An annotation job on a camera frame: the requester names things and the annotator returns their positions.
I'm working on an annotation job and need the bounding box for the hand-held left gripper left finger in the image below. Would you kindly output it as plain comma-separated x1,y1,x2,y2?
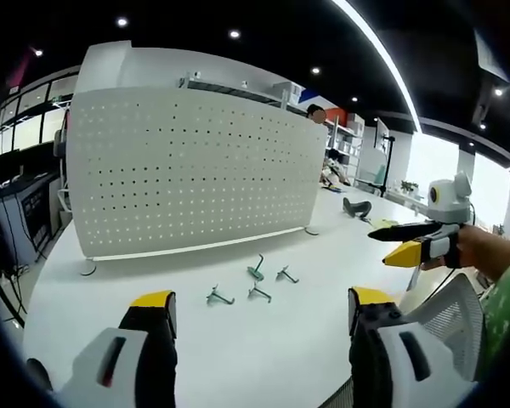
61,290,179,408

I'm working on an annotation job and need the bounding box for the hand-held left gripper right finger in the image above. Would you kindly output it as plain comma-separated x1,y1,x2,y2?
347,286,479,408

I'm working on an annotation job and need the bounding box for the white perforated mounting plate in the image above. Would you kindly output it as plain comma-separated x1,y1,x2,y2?
65,87,329,277

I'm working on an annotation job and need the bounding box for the person's right hand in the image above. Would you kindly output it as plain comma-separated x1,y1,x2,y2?
454,224,510,282

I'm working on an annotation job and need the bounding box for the black curved device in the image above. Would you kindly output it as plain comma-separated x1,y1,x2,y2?
342,196,372,219

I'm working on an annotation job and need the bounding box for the white mesh office chair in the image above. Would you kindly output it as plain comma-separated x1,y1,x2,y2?
400,272,489,383

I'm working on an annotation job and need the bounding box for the black tripod stand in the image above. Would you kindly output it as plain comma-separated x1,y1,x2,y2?
374,117,400,197

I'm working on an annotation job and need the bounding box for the white storage shelf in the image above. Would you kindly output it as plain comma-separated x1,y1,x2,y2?
326,113,366,189

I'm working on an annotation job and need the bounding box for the long ceiling light strip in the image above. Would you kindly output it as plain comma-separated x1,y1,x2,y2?
331,0,424,133

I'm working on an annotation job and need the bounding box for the dark computer monitor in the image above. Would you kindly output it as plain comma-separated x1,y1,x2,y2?
0,141,57,186

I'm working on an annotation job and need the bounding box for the white partition cabinet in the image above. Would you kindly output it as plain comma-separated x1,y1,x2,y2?
76,39,309,112

